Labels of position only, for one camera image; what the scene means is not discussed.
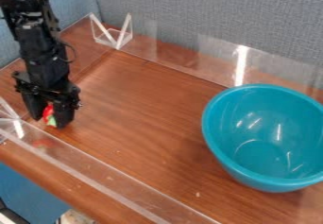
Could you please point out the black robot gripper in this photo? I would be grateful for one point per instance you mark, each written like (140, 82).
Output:
(44, 83)

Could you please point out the red toy strawberry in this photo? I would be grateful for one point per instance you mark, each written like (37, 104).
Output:
(48, 116)

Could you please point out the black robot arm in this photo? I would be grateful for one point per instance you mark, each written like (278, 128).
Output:
(29, 16)

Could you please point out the blue plastic bowl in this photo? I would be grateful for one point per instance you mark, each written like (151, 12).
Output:
(263, 130)

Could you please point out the clear acrylic front barrier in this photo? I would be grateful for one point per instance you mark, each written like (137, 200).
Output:
(144, 200)

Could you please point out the clear acrylic barrier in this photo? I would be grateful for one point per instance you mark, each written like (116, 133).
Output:
(222, 62)
(144, 200)

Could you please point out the clear acrylic back barrier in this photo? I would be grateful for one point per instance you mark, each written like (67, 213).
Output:
(222, 62)

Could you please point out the clear acrylic corner bracket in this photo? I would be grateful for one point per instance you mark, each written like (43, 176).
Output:
(109, 36)

